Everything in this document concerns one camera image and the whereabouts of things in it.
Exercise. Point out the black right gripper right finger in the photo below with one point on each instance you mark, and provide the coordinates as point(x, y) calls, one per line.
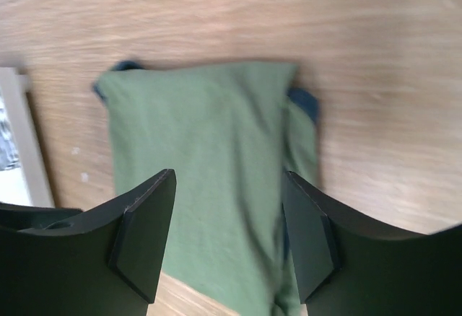
point(348, 263)

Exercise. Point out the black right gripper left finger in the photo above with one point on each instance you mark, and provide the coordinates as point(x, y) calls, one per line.
point(104, 261)

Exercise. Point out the olive green tank top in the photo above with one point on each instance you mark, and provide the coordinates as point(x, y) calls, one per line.
point(229, 131)

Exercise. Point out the white plastic tray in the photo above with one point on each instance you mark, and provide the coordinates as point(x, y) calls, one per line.
point(24, 180)

